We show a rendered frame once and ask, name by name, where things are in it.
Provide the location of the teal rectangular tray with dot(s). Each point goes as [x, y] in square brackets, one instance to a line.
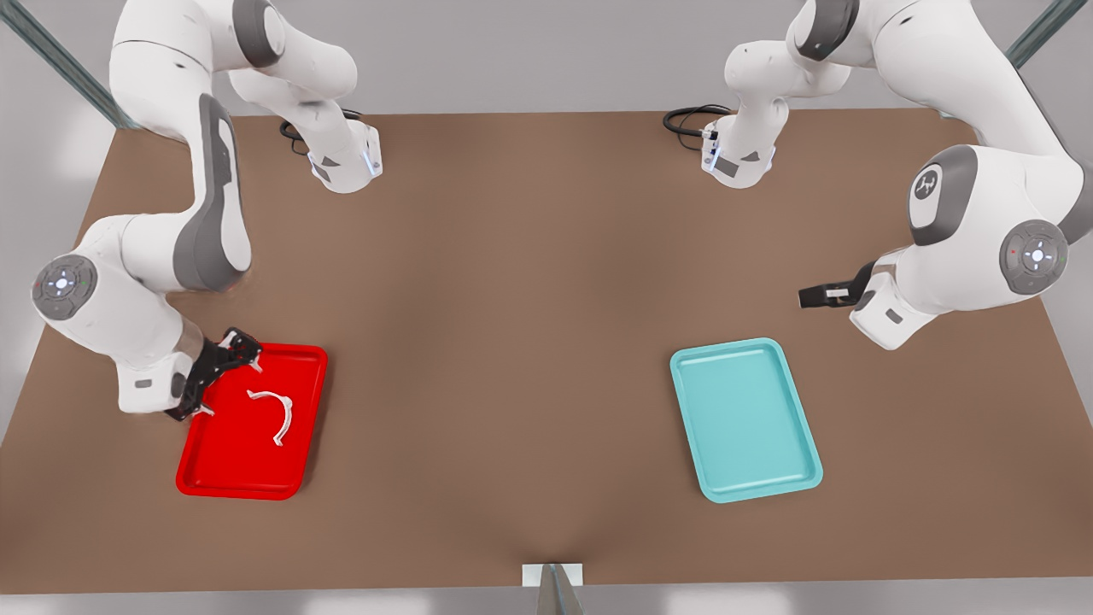
[745, 418]

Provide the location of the silver frame post with foot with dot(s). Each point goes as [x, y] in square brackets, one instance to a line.
[555, 585]

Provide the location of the white drainage pipe clamp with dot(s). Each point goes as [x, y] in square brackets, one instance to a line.
[284, 408]

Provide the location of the red rectangular tray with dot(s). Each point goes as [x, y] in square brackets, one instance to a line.
[248, 448]

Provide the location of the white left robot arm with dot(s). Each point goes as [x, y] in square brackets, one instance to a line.
[965, 256]

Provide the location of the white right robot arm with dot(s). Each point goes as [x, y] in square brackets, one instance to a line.
[145, 256]

